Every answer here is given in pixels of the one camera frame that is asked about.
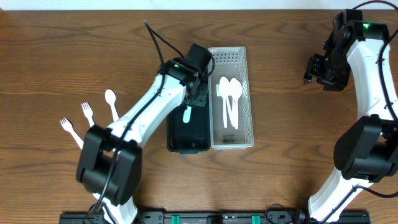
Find mint green plastic fork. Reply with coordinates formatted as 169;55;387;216
182;106;192;124

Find white plastic spoon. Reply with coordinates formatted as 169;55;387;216
104;89;119;121
227;78;236;128
230;78;243;129
219;77;229;128

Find white plastic fork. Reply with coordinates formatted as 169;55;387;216
81;101;95;127
60;118;84;149

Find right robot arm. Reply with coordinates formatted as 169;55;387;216
294;7;397;223

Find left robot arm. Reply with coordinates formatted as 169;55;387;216
76;44;215;223

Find white paper label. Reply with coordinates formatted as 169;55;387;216
216;84;221;96

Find dark green plastic basket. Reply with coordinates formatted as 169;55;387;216
166;105;210;154

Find clear white plastic basket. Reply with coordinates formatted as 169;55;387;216
208;47;254;150

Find black mounting rail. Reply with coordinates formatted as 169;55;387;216
58;208;371;224

